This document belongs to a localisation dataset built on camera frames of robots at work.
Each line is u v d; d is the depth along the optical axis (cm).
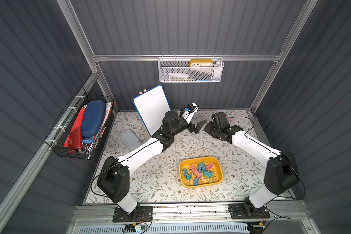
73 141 65
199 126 66
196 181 82
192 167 88
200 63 87
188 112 62
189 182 82
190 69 89
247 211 66
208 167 87
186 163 89
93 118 74
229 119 113
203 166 88
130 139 103
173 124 59
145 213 74
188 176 82
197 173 84
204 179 83
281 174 44
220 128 67
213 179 83
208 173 84
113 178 43
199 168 87
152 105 85
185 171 85
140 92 82
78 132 65
